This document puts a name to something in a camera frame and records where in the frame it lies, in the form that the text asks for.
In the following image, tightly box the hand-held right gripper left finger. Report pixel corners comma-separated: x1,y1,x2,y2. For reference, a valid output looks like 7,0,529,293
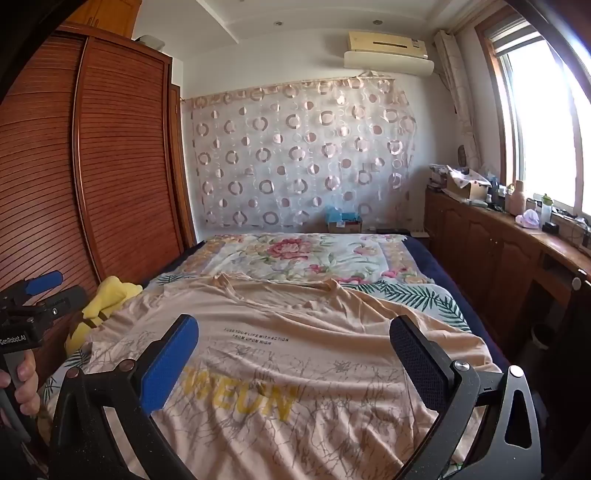
48,315,199,480

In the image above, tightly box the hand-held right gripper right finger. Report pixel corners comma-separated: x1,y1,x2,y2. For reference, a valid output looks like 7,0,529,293
390,315,543,480

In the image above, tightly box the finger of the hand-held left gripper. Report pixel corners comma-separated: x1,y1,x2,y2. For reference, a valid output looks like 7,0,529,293
0,271,64,303
37,286,88,319

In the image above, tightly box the beige printed t-shirt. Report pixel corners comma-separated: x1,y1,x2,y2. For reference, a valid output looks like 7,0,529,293
85,272,504,480

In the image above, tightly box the person's left hand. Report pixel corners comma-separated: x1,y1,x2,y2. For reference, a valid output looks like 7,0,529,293
13,353,41,417

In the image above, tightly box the yellow garment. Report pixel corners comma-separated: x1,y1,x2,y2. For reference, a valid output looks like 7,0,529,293
65,276,144,356

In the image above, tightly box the palm leaf print blanket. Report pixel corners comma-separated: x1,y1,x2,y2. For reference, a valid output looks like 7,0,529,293
44,272,472,416

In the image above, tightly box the dark trash bin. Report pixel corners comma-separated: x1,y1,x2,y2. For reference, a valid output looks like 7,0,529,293
531,323,557,356

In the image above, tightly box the wooden side cabinet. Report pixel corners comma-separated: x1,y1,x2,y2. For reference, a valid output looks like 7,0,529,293
424,187,591,352

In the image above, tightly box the wooden slatted wardrobe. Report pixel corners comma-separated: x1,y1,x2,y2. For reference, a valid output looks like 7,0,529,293
0,23,197,402

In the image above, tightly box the cardboard box with blue cloth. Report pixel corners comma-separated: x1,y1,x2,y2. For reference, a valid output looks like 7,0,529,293
325,205,364,234

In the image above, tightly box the floral blanket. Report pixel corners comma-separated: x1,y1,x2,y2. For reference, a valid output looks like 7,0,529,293
185,233,439,296

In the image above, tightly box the cardboard box with patterned paper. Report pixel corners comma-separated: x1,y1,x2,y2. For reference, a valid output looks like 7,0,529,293
445,166,491,201

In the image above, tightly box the pink bottle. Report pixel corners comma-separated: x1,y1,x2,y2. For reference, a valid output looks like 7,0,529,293
505,180,527,217

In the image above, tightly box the circle patterned sheer curtain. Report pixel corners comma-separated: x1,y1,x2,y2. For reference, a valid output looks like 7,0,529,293
182,76,419,232

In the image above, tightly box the white patterned window curtain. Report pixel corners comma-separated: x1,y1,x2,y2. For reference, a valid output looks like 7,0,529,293
434,30,483,169

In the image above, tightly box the wooden framed window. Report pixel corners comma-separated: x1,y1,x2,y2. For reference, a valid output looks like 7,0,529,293
475,0,591,222

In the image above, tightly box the beige air conditioner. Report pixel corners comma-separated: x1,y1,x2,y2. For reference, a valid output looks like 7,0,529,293
346,30,429,61

